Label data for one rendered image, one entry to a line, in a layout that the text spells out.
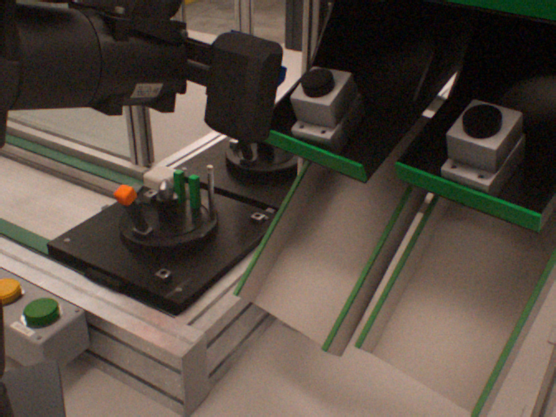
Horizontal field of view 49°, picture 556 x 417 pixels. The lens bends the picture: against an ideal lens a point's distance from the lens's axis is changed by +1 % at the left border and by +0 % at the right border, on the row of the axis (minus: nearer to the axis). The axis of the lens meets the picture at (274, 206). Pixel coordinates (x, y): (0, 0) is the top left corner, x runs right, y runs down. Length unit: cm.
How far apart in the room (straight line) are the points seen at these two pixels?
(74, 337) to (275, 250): 27
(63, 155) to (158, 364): 56
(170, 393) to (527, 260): 43
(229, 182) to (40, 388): 54
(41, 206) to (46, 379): 57
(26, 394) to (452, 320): 40
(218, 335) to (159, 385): 9
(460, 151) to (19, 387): 41
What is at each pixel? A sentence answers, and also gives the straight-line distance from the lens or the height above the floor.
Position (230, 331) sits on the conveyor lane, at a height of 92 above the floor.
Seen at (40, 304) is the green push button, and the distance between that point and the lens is 79.
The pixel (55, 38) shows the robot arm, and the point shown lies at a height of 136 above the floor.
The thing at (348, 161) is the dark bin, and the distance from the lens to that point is 55.
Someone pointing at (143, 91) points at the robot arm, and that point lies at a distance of 39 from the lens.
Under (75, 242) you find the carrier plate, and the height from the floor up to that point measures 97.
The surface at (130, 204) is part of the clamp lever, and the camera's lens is 80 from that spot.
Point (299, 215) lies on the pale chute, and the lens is 72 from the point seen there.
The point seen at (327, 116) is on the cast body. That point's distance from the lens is 56.
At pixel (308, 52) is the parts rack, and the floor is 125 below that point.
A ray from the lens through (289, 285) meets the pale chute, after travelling 70.
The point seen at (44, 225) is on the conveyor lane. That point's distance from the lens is 105.
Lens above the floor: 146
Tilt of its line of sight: 31 degrees down
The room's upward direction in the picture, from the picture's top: 1 degrees clockwise
